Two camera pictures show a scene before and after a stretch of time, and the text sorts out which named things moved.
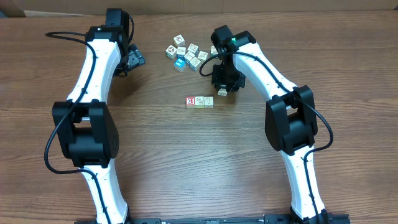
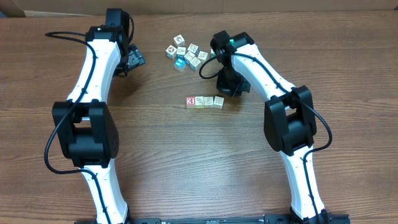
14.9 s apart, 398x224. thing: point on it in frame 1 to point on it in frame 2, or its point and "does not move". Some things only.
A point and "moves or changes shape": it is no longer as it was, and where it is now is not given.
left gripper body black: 132,59 does not move
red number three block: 190,102 does not move
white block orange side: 222,92 moves or changes shape
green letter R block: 209,101 does not move
